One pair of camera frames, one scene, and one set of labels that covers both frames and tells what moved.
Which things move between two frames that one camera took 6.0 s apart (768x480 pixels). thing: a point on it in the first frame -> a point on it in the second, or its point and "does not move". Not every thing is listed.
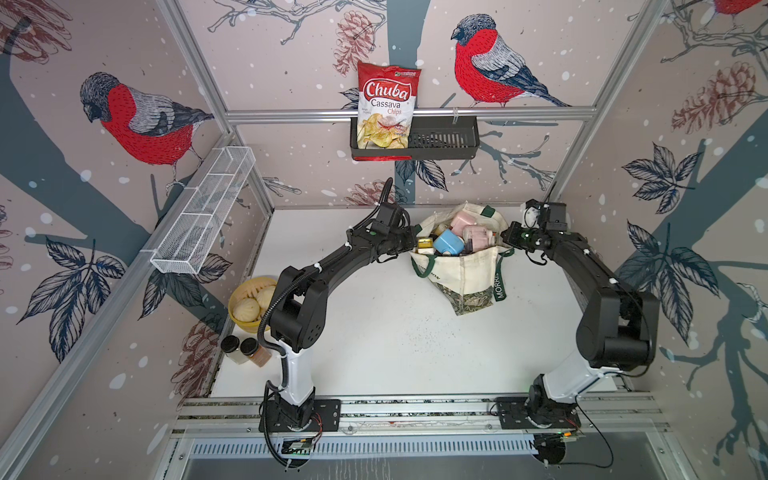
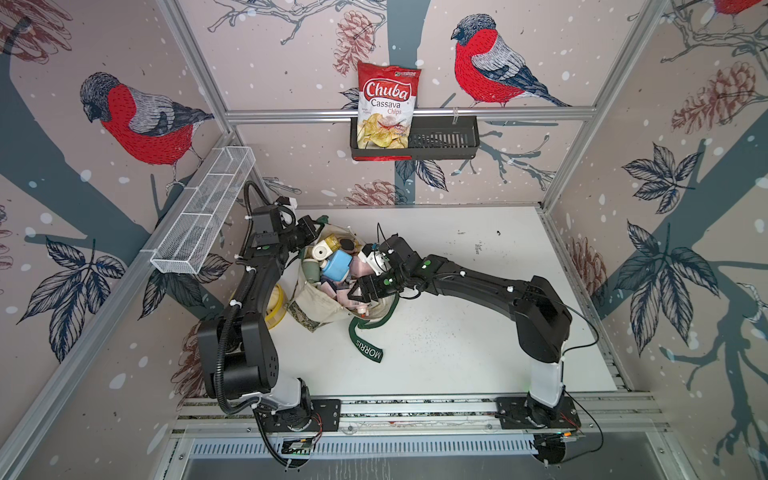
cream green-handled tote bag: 472,280 -> 329,268
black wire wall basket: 437,138 does not move
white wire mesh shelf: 201,206 does not move
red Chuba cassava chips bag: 386,102 does not move
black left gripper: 410,236 -> 310,234
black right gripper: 509,237 -> 360,286
